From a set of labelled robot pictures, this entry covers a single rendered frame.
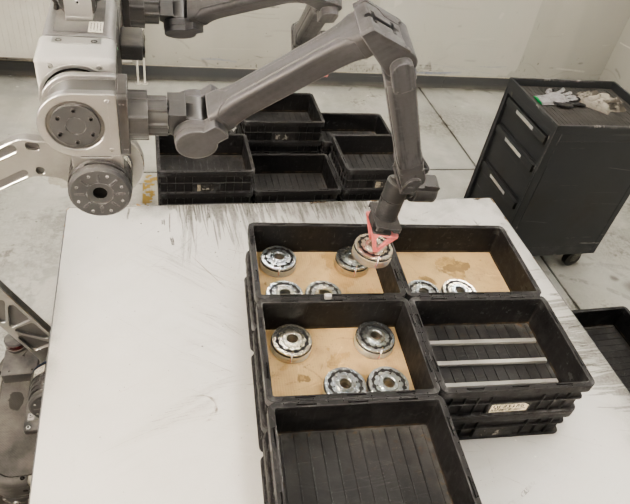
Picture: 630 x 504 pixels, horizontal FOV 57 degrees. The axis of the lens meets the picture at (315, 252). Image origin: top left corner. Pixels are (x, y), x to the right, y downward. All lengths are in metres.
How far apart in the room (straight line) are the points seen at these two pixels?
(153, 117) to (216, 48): 3.34
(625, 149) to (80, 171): 2.39
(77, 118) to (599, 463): 1.47
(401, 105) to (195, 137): 0.38
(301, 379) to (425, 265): 0.59
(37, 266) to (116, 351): 1.36
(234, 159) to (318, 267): 1.13
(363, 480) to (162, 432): 0.50
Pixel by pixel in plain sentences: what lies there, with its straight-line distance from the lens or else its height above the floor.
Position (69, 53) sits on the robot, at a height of 1.53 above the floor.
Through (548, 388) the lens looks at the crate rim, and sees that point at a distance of 1.52.
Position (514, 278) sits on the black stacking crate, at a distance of 1.85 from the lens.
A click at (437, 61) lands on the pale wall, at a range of 4.90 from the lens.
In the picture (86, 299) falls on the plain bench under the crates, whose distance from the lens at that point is 1.81.
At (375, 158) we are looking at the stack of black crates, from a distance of 2.91.
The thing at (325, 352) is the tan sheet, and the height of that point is 0.83.
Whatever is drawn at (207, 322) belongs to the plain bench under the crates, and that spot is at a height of 0.70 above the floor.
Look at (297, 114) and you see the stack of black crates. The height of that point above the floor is 0.49.
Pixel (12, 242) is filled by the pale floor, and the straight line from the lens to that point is 3.12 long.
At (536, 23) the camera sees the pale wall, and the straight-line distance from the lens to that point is 5.16.
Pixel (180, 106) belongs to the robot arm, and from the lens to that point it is 1.09.
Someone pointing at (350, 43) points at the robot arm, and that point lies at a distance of 0.99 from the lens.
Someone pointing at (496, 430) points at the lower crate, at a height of 0.74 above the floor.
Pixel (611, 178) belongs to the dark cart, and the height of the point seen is 0.62.
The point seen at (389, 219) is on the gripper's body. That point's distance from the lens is 1.43.
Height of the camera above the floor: 2.00
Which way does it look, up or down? 41 degrees down
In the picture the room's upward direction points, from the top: 11 degrees clockwise
